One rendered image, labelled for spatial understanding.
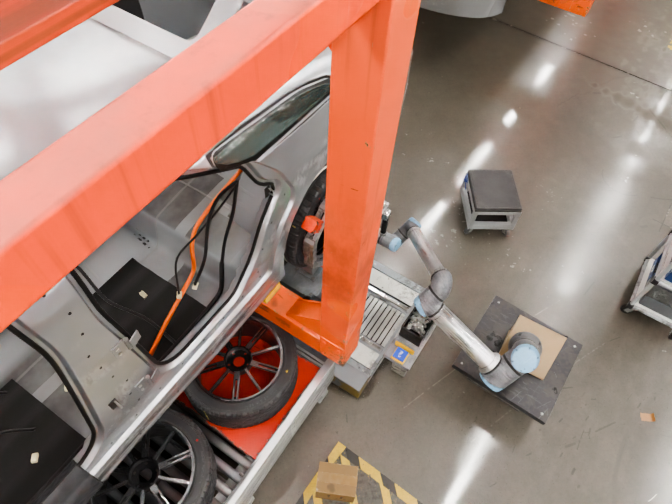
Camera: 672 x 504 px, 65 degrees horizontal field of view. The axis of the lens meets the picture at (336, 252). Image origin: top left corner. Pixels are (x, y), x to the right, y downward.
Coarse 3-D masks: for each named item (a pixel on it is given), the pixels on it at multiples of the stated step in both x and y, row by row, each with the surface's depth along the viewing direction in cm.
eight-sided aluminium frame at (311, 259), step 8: (320, 208) 279; (320, 216) 283; (320, 232) 282; (304, 240) 284; (312, 240) 282; (304, 248) 290; (312, 248) 284; (304, 256) 296; (312, 256) 291; (320, 256) 316; (312, 264) 297; (320, 264) 310
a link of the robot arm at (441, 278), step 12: (408, 228) 329; (420, 240) 317; (420, 252) 312; (432, 252) 308; (432, 264) 300; (432, 276) 294; (444, 276) 290; (432, 288) 289; (444, 288) 287; (444, 300) 291
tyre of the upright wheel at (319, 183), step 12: (324, 180) 280; (312, 192) 277; (324, 192) 282; (300, 204) 278; (312, 204) 277; (300, 216) 277; (300, 228) 279; (288, 240) 284; (300, 240) 286; (288, 252) 290; (300, 252) 296; (300, 264) 305
